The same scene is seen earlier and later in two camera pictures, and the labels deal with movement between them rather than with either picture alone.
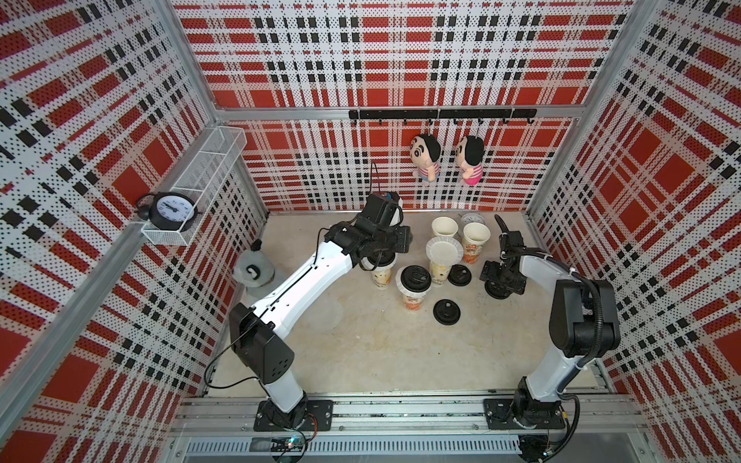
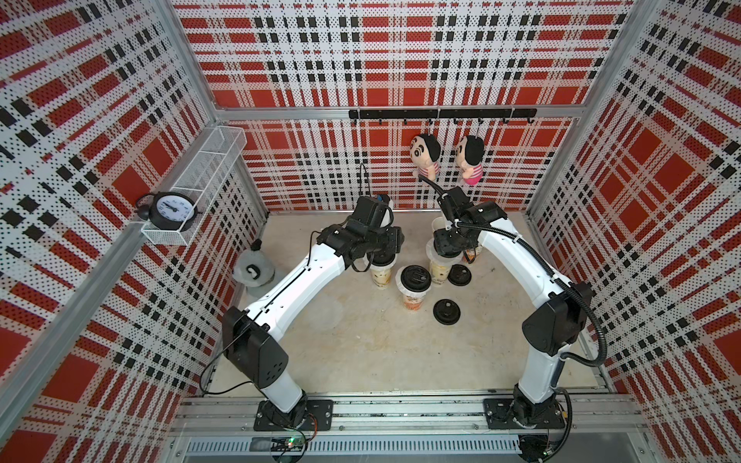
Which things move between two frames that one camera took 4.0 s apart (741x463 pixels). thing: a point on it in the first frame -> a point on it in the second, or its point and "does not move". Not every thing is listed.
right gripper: (490, 272) -> (440, 235)
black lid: (496, 289) -> (447, 250)
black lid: (416, 278) does not move
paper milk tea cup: (439, 274) does not move
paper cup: (402, 288) does not move
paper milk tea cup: (381, 279) does not move
